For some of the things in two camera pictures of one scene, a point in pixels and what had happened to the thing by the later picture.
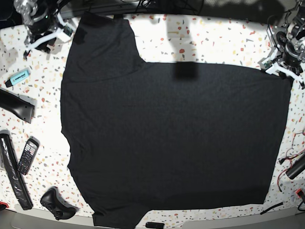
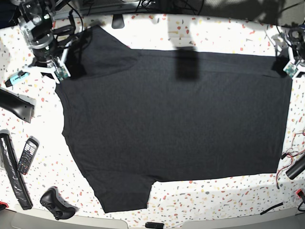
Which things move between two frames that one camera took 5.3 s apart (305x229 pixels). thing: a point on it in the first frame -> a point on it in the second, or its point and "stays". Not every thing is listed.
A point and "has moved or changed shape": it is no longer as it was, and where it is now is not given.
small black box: [155, 225] stays
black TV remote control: [29, 153] stays
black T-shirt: [141, 136] has moved or changed shape
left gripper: [39, 28] -> [51, 57]
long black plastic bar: [7, 151] stays
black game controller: [52, 200] stays
